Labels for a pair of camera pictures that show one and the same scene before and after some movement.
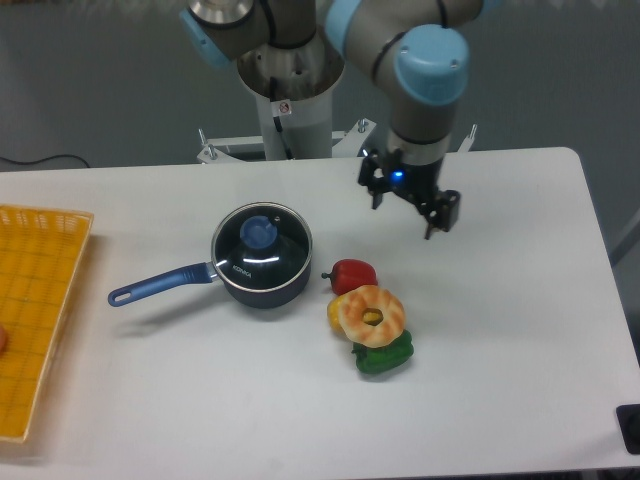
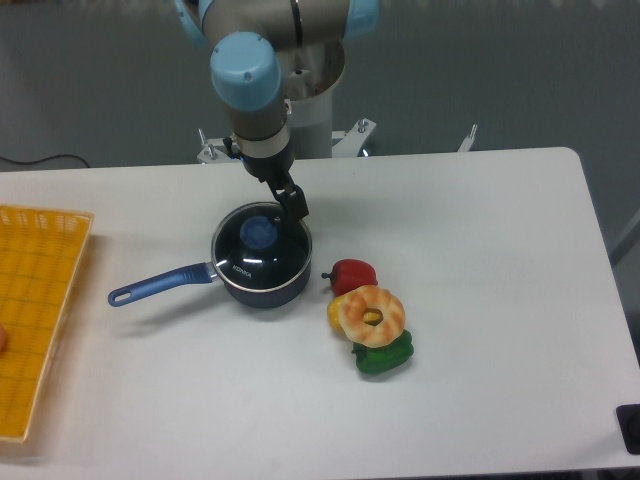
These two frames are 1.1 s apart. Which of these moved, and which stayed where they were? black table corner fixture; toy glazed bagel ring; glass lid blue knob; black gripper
Moved: black gripper
Stayed: toy glazed bagel ring; black table corner fixture; glass lid blue knob
